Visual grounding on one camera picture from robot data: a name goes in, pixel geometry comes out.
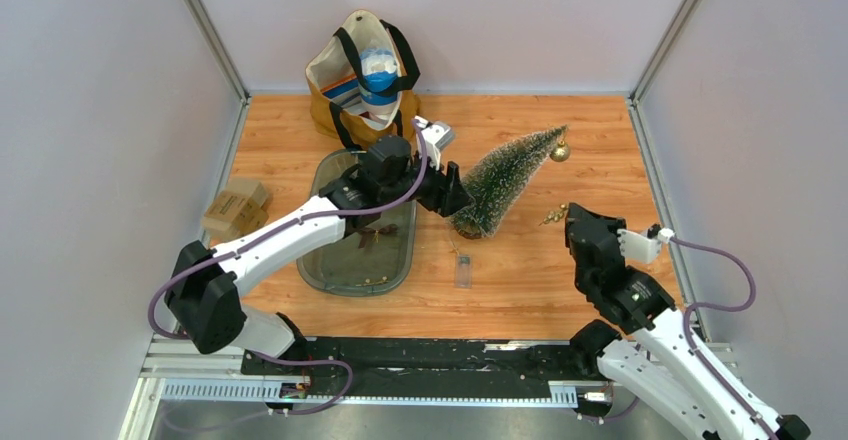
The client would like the blue white bottle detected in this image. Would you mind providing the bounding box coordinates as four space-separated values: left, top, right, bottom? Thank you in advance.
359 46 399 119

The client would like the gold bell ornament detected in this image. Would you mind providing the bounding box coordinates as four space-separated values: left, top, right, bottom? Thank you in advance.
549 140 571 163

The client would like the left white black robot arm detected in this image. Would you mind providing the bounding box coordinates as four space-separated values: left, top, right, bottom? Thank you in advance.
156 123 471 375

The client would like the cardboard wrapped felt pads pack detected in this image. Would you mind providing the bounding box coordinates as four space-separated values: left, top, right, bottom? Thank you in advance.
202 177 271 242

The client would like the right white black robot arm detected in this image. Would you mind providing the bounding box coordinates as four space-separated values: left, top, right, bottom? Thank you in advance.
564 203 811 439

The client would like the yellow canvas tote bag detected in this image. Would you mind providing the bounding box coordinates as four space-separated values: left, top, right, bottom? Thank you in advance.
305 10 420 150

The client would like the clear plastic battery box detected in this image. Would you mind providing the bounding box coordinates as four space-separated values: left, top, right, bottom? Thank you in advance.
454 255 473 289

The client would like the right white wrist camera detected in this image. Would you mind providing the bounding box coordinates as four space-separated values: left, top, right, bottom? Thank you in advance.
616 224 675 264

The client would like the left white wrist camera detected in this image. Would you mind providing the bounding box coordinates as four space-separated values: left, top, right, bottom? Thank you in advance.
412 116 456 170

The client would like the clear glass tray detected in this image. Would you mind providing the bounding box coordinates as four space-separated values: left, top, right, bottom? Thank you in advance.
296 149 420 298

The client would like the aluminium frame rail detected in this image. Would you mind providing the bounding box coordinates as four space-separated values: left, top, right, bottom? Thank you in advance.
135 334 747 406

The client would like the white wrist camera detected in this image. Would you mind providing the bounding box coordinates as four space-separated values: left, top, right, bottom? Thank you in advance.
412 116 456 170
616 224 675 264

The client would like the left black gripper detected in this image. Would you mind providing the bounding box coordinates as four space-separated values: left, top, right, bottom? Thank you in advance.
380 147 476 219

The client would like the brown ribbon bow ornament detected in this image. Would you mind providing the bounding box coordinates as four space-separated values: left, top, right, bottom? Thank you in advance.
358 224 399 249

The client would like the small frosted christmas tree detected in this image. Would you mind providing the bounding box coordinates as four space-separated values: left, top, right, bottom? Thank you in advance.
450 125 569 240

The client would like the gold bead garland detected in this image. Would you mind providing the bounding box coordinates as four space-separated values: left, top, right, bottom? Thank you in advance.
540 204 569 225

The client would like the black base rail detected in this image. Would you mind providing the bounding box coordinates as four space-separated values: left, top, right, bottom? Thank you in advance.
241 337 604 399

